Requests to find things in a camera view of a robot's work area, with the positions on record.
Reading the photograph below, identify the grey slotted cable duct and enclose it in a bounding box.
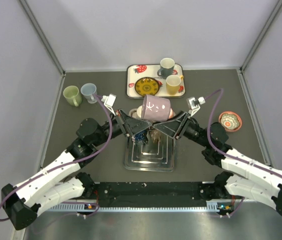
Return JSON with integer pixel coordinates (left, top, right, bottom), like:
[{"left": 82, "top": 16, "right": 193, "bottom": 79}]
[{"left": 47, "top": 201, "right": 234, "bottom": 213}]

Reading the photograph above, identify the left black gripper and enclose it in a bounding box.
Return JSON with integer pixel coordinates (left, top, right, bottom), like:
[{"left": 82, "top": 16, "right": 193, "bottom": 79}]
[{"left": 92, "top": 108, "right": 153, "bottom": 147}]

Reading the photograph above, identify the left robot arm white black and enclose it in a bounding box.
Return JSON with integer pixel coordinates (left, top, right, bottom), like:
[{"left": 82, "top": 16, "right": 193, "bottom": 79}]
[{"left": 0, "top": 110, "right": 152, "bottom": 231}]

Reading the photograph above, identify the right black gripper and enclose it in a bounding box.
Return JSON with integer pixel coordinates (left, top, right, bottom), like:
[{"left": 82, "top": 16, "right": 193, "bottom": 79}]
[{"left": 153, "top": 110, "right": 210, "bottom": 148}]

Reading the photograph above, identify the mauve purple mug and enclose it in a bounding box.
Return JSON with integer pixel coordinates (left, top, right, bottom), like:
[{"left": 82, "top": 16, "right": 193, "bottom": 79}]
[{"left": 141, "top": 94, "right": 171, "bottom": 122}]

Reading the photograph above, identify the grey green mug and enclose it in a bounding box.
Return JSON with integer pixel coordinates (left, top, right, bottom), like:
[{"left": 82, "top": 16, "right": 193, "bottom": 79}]
[{"left": 157, "top": 57, "right": 175, "bottom": 79}]

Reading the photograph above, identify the dark blue mug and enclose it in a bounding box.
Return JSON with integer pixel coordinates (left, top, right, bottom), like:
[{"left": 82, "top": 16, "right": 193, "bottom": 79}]
[{"left": 133, "top": 131, "right": 149, "bottom": 145}]

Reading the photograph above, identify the pink mug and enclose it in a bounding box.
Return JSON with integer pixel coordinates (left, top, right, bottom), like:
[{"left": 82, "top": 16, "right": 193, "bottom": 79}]
[{"left": 168, "top": 108, "right": 175, "bottom": 119}]

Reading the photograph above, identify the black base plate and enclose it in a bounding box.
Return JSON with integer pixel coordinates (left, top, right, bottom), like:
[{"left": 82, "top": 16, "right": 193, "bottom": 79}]
[{"left": 80, "top": 181, "right": 232, "bottom": 208}]

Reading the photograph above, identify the cream white mug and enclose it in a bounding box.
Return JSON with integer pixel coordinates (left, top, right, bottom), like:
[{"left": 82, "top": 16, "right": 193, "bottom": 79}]
[{"left": 135, "top": 105, "right": 143, "bottom": 119}]

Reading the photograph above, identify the yellow mug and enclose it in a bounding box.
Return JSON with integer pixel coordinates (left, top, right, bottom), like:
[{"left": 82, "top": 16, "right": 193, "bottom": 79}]
[{"left": 166, "top": 75, "right": 184, "bottom": 96}]

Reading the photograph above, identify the black gold mug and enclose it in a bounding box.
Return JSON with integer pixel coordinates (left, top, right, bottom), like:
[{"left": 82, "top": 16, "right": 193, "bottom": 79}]
[{"left": 149, "top": 128, "right": 162, "bottom": 143}]

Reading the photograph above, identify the yellow patterned plate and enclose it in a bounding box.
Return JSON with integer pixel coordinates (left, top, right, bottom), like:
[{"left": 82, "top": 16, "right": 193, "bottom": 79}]
[{"left": 134, "top": 77, "right": 160, "bottom": 97}]

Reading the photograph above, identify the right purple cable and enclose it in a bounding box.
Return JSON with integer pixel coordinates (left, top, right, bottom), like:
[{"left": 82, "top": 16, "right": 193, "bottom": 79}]
[{"left": 204, "top": 87, "right": 282, "bottom": 188}]

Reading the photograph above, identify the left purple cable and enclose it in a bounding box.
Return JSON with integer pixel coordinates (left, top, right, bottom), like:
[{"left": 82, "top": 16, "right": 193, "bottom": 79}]
[{"left": 0, "top": 93, "right": 114, "bottom": 222}]

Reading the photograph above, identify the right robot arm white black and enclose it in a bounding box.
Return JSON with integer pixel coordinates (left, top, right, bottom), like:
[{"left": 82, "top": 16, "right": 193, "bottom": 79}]
[{"left": 153, "top": 111, "right": 282, "bottom": 216}]

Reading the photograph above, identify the light blue mug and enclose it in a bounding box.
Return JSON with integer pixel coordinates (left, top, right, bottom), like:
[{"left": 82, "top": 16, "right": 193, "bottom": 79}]
[{"left": 80, "top": 83, "right": 97, "bottom": 104}]

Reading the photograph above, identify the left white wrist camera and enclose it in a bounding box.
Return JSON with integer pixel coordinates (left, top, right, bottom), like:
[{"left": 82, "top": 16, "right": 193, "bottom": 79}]
[{"left": 101, "top": 94, "right": 117, "bottom": 115}]

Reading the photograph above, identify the pink patterned bowl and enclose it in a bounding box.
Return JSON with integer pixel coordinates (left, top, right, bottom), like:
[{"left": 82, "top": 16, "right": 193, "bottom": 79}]
[{"left": 218, "top": 111, "right": 243, "bottom": 132}]

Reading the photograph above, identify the light green mug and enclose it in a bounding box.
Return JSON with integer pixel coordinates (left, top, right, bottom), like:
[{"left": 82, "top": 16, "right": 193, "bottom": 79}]
[{"left": 63, "top": 85, "right": 83, "bottom": 107}]

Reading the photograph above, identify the purple cable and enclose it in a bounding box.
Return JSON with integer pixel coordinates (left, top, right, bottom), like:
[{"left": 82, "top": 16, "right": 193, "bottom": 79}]
[
  {"left": 0, "top": 93, "right": 114, "bottom": 222},
  {"left": 204, "top": 87, "right": 282, "bottom": 188}
]

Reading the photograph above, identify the silver metal tray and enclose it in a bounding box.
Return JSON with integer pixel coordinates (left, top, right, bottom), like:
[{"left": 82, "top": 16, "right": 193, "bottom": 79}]
[{"left": 123, "top": 132, "right": 177, "bottom": 172}]

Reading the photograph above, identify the strawberry pattern white tray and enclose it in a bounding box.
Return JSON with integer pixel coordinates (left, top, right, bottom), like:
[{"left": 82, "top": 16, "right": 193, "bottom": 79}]
[{"left": 126, "top": 64, "right": 186, "bottom": 99}]

